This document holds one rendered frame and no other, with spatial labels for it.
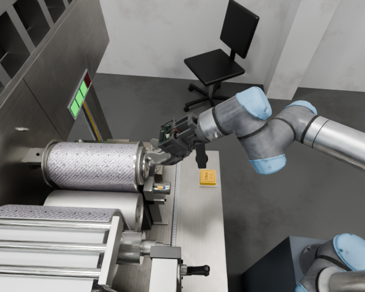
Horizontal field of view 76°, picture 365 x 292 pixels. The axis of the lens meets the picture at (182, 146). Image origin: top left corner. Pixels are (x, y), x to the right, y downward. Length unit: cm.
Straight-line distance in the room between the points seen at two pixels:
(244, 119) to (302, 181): 187
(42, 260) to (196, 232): 64
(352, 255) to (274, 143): 44
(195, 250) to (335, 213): 157
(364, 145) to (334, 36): 245
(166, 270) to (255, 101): 35
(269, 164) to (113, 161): 40
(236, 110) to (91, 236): 36
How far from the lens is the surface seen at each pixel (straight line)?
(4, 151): 75
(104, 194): 72
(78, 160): 70
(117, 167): 66
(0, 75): 76
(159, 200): 77
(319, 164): 253
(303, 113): 63
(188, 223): 99
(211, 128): 54
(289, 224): 212
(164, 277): 41
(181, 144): 58
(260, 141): 53
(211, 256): 97
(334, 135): 60
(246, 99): 51
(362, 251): 90
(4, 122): 75
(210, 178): 106
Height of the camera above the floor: 184
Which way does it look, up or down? 53 degrees down
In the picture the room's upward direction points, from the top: straight up
